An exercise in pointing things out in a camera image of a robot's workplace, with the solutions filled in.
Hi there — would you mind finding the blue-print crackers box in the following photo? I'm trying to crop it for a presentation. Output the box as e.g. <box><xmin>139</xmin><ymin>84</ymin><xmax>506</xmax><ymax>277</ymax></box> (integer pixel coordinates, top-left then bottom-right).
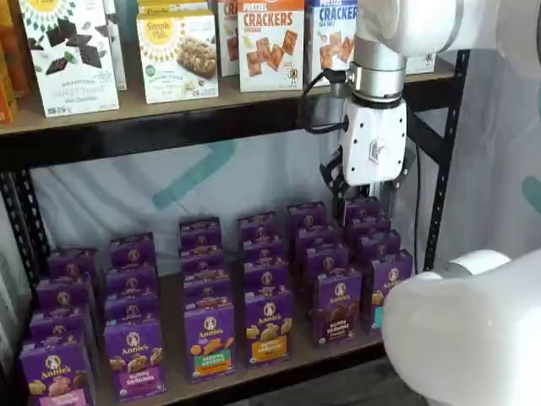
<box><xmin>304</xmin><ymin>0</ymin><xmax>359</xmax><ymax>89</ymax></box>

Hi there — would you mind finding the Simple Mills almond bar box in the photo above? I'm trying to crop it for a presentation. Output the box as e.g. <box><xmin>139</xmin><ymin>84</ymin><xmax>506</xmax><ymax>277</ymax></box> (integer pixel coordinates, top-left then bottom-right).
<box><xmin>137</xmin><ymin>0</ymin><xmax>213</xmax><ymax>18</ymax></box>
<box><xmin>135</xmin><ymin>8</ymin><xmax>220</xmax><ymax>105</ymax></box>

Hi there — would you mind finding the purple Annie's box magenta label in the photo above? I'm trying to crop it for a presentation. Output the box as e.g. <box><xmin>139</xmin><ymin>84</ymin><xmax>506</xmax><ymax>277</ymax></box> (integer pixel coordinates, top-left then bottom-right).
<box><xmin>104</xmin><ymin>265</ymin><xmax>161</xmax><ymax>300</ymax></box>
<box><xmin>102</xmin><ymin>319</ymin><xmax>169</xmax><ymax>402</ymax></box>
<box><xmin>102</xmin><ymin>292</ymin><xmax>161</xmax><ymax>327</ymax></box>
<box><xmin>108</xmin><ymin>231</ymin><xmax>157</xmax><ymax>271</ymax></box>

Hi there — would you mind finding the Simple Mills chocolate thins box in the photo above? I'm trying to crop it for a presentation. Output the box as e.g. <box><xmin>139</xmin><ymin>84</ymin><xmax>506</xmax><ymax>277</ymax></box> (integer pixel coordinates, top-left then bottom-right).
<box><xmin>18</xmin><ymin>0</ymin><xmax>121</xmax><ymax>118</ymax></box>
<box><xmin>102</xmin><ymin>0</ymin><xmax>128</xmax><ymax>92</ymax></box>

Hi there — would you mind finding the purple Annie's box orange label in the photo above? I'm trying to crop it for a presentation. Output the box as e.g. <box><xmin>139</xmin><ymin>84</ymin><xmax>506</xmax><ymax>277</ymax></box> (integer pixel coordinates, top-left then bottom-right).
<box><xmin>236</xmin><ymin>211</ymin><xmax>281</xmax><ymax>245</ymax></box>
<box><xmin>243</xmin><ymin>290</ymin><xmax>296</xmax><ymax>368</ymax></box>
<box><xmin>242</xmin><ymin>239</ymin><xmax>287</xmax><ymax>266</ymax></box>
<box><xmin>243</xmin><ymin>261</ymin><xmax>292</xmax><ymax>296</ymax></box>

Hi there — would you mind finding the thin black hanging cable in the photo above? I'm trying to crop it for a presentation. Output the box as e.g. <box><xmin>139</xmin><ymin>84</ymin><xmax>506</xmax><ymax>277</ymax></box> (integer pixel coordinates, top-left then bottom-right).
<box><xmin>413</xmin><ymin>141</ymin><xmax>424</xmax><ymax>275</ymax></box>

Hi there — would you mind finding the purple Annie's box pink label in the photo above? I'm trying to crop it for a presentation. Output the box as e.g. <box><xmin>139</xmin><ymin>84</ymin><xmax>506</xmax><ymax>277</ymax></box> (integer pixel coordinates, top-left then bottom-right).
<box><xmin>35</xmin><ymin>274</ymin><xmax>97</xmax><ymax>314</ymax></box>
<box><xmin>18</xmin><ymin>337</ymin><xmax>97</xmax><ymax>406</ymax></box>
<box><xmin>28</xmin><ymin>304</ymin><xmax>93</xmax><ymax>346</ymax></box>
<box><xmin>46</xmin><ymin>247</ymin><xmax>101</xmax><ymax>283</ymax></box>

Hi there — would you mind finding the white snack box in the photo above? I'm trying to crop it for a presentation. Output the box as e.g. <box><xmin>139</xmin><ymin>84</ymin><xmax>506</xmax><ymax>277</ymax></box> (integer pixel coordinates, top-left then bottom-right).
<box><xmin>404</xmin><ymin>45</ymin><xmax>437</xmax><ymax>76</ymax></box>

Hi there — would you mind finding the orange-print crackers box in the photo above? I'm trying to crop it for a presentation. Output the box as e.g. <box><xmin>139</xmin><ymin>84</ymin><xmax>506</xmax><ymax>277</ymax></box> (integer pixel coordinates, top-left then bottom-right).
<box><xmin>237</xmin><ymin>0</ymin><xmax>305</xmax><ymax>94</ymax></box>
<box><xmin>216</xmin><ymin>0</ymin><xmax>240</xmax><ymax>79</ymax></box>

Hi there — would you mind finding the wooden shelf board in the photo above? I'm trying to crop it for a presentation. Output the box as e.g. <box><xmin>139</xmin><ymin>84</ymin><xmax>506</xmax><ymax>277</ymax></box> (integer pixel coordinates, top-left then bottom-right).
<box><xmin>0</xmin><ymin>57</ymin><xmax>457</xmax><ymax>137</ymax></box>
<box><xmin>86</xmin><ymin>249</ymin><xmax>392</xmax><ymax>406</ymax></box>

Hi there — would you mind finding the orange snack box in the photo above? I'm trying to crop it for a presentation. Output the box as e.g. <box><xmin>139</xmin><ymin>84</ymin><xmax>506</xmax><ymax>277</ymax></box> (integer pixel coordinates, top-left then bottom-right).
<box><xmin>0</xmin><ymin>41</ymin><xmax>19</xmax><ymax>124</ymax></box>
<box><xmin>0</xmin><ymin>0</ymin><xmax>31</xmax><ymax>99</ymax></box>

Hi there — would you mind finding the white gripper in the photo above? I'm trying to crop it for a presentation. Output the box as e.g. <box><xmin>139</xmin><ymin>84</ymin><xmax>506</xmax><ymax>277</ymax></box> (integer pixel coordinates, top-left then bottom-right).
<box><xmin>318</xmin><ymin>96</ymin><xmax>418</xmax><ymax>226</ymax></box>

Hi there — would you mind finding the purple Annie's box teal label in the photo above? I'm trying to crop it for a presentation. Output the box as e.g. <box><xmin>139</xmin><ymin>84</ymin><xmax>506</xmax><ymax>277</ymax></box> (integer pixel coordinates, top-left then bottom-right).
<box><xmin>357</xmin><ymin>229</ymin><xmax>402</xmax><ymax>262</ymax></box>
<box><xmin>347</xmin><ymin>214</ymin><xmax>393</xmax><ymax>239</ymax></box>
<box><xmin>370</xmin><ymin>250</ymin><xmax>415</xmax><ymax>336</ymax></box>
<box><xmin>343</xmin><ymin>196</ymin><xmax>382</xmax><ymax>222</ymax></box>

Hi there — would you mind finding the purple Annie's box brown label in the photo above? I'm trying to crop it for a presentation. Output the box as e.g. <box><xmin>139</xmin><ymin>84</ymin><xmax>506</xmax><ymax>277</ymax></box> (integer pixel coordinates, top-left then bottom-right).
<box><xmin>303</xmin><ymin>244</ymin><xmax>351</xmax><ymax>277</ymax></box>
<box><xmin>294</xmin><ymin>225</ymin><xmax>342</xmax><ymax>251</ymax></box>
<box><xmin>311</xmin><ymin>266</ymin><xmax>364</xmax><ymax>349</ymax></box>
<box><xmin>287</xmin><ymin>202</ymin><xmax>328</xmax><ymax>233</ymax></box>

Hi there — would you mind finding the purple Annie's box green label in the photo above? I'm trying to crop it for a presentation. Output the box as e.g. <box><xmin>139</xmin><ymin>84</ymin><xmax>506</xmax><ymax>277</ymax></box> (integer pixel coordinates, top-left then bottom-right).
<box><xmin>178</xmin><ymin>217</ymin><xmax>223</xmax><ymax>250</ymax></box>
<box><xmin>181</xmin><ymin>261</ymin><xmax>232</xmax><ymax>285</ymax></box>
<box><xmin>183</xmin><ymin>277</ymin><xmax>234</xmax><ymax>309</ymax></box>
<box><xmin>183</xmin><ymin>300</ymin><xmax>238</xmax><ymax>385</ymax></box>
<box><xmin>179</xmin><ymin>244</ymin><xmax>226</xmax><ymax>266</ymax></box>

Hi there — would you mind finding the white translucent plastic sheet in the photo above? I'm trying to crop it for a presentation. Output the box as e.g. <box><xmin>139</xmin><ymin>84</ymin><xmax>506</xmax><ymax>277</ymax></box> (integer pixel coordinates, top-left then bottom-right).
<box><xmin>0</xmin><ymin>46</ymin><xmax>541</xmax><ymax>352</ymax></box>

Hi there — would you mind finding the black looped wrist cable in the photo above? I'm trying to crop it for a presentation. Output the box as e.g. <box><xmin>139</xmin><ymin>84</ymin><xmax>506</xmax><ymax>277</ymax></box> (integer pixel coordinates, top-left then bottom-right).
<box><xmin>297</xmin><ymin>66</ymin><xmax>354</xmax><ymax>134</ymax></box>

